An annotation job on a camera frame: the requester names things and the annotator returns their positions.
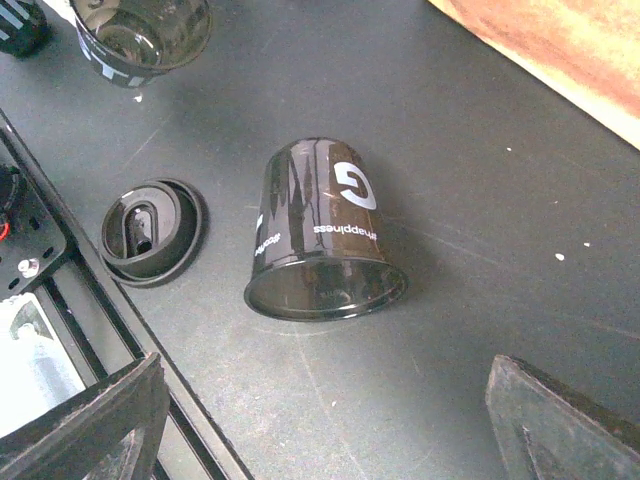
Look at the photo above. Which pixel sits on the brown paper bag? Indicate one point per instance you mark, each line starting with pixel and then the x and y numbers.
pixel 587 51

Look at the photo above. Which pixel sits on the black front mounting rail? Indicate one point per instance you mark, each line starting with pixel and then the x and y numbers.
pixel 110 332

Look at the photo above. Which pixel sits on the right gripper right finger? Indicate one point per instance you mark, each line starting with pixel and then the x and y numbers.
pixel 547 430

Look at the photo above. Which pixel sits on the black coffee lid near bag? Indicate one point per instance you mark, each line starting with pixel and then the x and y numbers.
pixel 153 232

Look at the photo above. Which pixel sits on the paper cup black sleeve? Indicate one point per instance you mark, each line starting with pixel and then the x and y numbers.
pixel 24 27

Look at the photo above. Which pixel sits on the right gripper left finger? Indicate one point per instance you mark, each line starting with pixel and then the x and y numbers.
pixel 111 430

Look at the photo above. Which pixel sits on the black empty cup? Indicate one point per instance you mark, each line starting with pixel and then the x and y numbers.
pixel 129 43

